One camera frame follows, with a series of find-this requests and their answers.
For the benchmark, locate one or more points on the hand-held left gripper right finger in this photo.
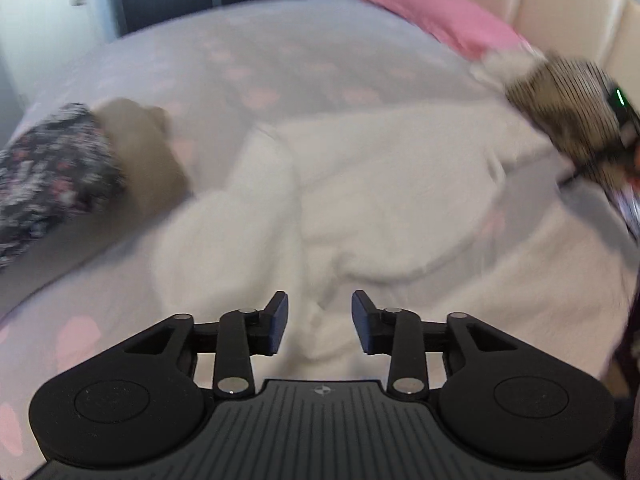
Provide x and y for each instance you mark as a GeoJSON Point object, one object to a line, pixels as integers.
{"type": "Point", "coordinates": [361, 324]}

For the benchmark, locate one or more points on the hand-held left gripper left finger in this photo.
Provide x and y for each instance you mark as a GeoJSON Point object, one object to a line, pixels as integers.
{"type": "Point", "coordinates": [276, 324]}

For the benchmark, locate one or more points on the brown striped garment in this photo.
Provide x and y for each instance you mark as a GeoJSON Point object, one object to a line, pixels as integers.
{"type": "Point", "coordinates": [565, 110]}

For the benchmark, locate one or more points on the white fluffy garment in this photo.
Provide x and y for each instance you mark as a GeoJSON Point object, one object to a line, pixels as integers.
{"type": "Point", "coordinates": [400, 200]}

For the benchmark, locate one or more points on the small white crumpled garment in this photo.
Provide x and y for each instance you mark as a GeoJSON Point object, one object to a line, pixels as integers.
{"type": "Point", "coordinates": [505, 67]}

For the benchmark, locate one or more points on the cream padded headboard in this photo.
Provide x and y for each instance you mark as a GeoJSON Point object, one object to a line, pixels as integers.
{"type": "Point", "coordinates": [560, 5]}

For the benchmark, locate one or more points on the beige folded garment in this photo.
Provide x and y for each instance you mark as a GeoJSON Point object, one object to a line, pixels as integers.
{"type": "Point", "coordinates": [145, 155]}

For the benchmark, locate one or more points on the pink pillow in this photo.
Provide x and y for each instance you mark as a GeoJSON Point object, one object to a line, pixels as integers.
{"type": "Point", "coordinates": [440, 15]}

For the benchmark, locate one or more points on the pink polka-dot bed sheet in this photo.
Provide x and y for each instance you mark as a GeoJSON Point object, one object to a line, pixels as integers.
{"type": "Point", "coordinates": [280, 60]}

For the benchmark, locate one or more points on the dark floral folded garment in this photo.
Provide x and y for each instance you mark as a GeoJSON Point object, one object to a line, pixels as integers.
{"type": "Point", "coordinates": [50, 180]}

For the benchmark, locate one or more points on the white door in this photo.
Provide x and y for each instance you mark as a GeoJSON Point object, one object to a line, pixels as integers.
{"type": "Point", "coordinates": [45, 30]}

